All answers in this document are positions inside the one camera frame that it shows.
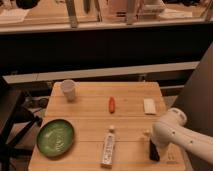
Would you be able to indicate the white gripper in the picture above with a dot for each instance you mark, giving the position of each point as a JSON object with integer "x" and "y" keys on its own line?
{"x": 162, "y": 148}

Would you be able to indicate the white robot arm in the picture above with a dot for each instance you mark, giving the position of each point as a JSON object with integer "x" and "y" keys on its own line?
{"x": 169, "y": 128}

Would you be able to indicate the white rectangular block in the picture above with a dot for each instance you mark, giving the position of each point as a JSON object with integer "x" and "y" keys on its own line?
{"x": 149, "y": 106}

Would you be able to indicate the white tube with cap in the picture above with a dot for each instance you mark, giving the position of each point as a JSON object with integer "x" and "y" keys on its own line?
{"x": 108, "y": 148}

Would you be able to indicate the orange carrot toy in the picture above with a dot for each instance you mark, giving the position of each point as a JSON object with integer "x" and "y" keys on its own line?
{"x": 111, "y": 106}

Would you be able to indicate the wooden table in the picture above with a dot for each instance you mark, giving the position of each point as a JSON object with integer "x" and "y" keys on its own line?
{"x": 90, "y": 116}

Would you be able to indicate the green plate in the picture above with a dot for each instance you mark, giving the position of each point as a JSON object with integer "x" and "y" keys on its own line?
{"x": 55, "y": 138}

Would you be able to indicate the black chair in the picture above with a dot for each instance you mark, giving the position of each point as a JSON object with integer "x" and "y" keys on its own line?
{"x": 12, "y": 112}

